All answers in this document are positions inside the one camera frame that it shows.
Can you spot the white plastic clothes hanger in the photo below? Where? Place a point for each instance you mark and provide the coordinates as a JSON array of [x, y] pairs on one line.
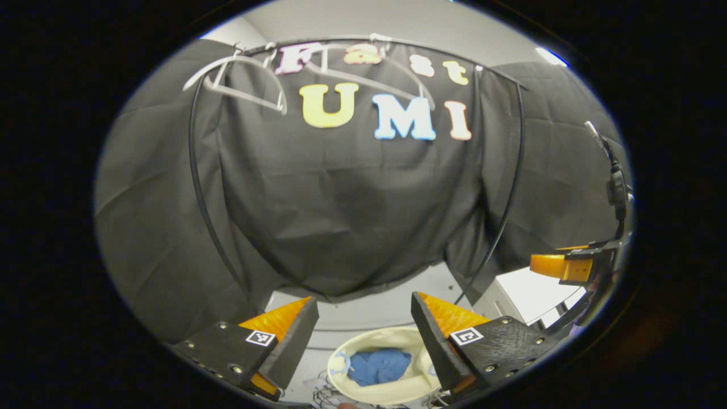
[[369, 83], [244, 97]]

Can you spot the black backdrop cloth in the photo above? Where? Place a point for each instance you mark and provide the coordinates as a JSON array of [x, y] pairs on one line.
[[341, 216]]

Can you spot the cream fabric laundry hamper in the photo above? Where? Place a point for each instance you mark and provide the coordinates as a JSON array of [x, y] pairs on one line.
[[363, 338]]

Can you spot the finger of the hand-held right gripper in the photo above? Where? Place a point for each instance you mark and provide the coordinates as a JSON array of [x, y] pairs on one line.
[[559, 268]]

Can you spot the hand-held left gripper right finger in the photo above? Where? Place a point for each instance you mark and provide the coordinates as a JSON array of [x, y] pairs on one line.
[[431, 346]]

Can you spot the ceiling light panel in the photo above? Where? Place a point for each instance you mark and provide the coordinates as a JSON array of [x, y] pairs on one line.
[[551, 57]]

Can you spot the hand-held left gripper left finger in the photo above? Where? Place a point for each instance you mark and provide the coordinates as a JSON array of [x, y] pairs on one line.
[[292, 346]]

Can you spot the black metal clothes rack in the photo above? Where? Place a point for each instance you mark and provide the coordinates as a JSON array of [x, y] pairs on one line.
[[189, 147]]

